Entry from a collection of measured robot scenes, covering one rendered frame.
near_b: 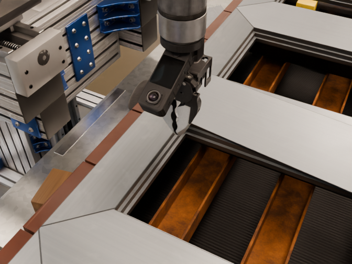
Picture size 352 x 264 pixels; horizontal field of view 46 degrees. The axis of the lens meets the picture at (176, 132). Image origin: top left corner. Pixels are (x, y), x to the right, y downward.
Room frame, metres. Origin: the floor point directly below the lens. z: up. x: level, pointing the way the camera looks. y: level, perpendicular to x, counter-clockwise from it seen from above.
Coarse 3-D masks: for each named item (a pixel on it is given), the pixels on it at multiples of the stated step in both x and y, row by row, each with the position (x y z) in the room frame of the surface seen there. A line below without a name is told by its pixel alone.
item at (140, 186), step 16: (320, 0) 1.29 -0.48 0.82; (336, 0) 1.27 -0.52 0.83; (256, 32) 1.05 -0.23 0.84; (272, 32) 1.03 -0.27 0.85; (240, 48) 0.97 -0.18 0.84; (288, 48) 1.00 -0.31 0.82; (304, 48) 0.98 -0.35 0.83; (320, 48) 0.97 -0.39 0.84; (336, 48) 0.95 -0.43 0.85; (320, 112) 0.69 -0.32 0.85; (192, 128) 0.65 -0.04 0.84; (176, 144) 0.62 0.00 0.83; (208, 144) 0.62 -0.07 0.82; (224, 144) 0.61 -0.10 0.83; (160, 160) 0.56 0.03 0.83; (256, 160) 0.57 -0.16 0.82; (272, 160) 0.56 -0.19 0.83; (144, 176) 0.52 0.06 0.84; (304, 176) 0.53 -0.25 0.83; (128, 192) 0.47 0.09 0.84; (144, 192) 0.49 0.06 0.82; (128, 208) 0.45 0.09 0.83
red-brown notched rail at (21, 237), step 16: (240, 0) 1.28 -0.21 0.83; (224, 16) 1.17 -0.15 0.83; (208, 32) 1.07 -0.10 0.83; (128, 112) 0.72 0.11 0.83; (112, 144) 0.62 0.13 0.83; (96, 160) 0.57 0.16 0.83; (80, 176) 0.53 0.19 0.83; (64, 192) 0.49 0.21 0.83; (48, 208) 0.45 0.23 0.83; (32, 224) 0.42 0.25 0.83; (16, 240) 0.38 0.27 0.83; (0, 256) 0.35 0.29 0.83
